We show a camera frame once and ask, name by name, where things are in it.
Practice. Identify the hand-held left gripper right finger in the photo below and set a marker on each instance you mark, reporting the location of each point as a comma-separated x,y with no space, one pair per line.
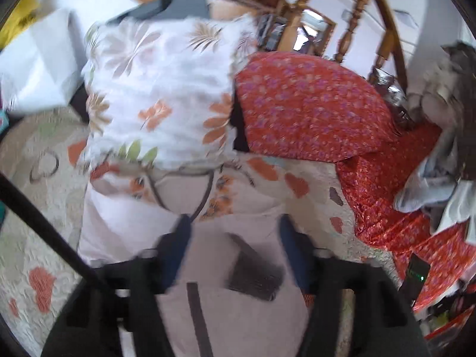
292,245

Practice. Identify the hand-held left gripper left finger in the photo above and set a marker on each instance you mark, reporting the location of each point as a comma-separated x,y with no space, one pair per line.
178,245

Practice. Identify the pale pink garment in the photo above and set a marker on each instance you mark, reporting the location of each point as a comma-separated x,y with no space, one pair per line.
238,223

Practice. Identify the light blue cloth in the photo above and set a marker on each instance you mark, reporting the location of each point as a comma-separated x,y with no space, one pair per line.
427,189

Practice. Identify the red floral cloth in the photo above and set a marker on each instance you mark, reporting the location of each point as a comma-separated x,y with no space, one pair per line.
305,104

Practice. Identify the heart print quilt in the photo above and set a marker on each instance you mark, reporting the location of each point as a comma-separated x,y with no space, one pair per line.
33,200

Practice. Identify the white floral pillow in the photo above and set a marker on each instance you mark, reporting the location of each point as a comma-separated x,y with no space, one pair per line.
163,81

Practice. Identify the grey beige cloth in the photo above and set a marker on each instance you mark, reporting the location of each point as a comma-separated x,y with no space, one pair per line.
442,89

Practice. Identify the white paper bag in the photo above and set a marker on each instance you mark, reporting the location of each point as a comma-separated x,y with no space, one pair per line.
37,63

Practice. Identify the wooden headboard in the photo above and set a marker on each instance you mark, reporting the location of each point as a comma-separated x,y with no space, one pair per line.
357,18

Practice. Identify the dark grey cushion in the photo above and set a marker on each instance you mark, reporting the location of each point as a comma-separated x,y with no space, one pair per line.
171,5

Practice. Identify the yellow bag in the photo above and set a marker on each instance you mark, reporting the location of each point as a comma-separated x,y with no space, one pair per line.
16,18

